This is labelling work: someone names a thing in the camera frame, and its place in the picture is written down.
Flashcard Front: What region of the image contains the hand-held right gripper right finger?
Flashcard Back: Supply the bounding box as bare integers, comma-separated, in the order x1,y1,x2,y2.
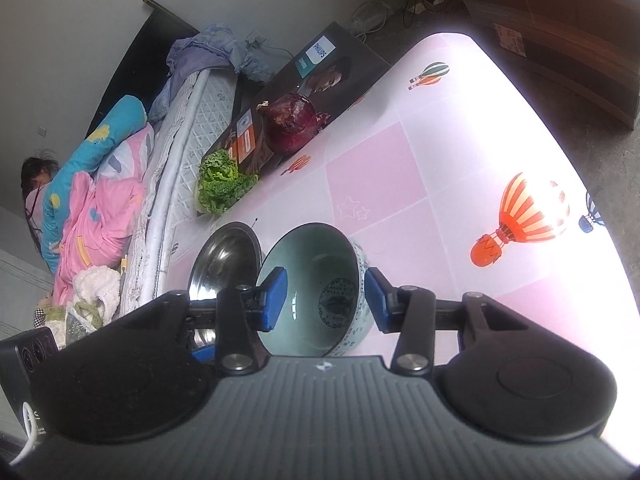
364,267,528,378

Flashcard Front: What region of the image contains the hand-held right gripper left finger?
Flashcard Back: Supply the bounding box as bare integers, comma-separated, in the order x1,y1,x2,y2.
122,266,289,378

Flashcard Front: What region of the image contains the green patterned ceramic bowl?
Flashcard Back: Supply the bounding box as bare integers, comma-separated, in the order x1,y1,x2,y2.
256,222,373,358

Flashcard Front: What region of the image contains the small stainless steel bowl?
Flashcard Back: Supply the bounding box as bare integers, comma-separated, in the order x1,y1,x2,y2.
187,221,264,351

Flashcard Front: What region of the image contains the green floral pillow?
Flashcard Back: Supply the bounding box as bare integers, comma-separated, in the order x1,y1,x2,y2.
65,307,103,346

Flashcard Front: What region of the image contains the white fluffy blanket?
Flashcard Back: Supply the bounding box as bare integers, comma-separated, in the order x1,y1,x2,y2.
72,265,121,331

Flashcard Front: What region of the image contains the napa cabbage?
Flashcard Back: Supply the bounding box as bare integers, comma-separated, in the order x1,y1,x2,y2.
197,150,260,217

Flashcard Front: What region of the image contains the pink blanket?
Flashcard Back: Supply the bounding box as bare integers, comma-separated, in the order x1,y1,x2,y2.
52,122,156,306

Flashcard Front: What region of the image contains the white quilted mattress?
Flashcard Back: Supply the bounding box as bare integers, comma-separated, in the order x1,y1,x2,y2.
120,67,251,311

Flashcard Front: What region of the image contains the pink printed tablecloth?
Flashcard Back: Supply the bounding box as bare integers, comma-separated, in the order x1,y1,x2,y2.
170,32,640,436

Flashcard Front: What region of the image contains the dark printed flat box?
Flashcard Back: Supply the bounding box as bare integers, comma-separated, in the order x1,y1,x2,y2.
202,21,392,173

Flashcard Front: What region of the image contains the grey blue clothing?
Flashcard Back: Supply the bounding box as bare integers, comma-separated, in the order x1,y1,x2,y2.
147,24,286,123

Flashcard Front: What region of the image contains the black headboard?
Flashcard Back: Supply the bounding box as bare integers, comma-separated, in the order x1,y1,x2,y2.
85,0,201,141

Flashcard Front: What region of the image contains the white power strip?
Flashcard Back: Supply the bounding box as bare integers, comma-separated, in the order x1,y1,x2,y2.
345,2,388,41

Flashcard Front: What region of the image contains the large brown carton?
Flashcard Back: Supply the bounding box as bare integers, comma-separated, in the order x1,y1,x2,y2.
440,0,640,131

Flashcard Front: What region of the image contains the white cable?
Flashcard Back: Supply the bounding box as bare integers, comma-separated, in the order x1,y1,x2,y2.
9,402,47,467

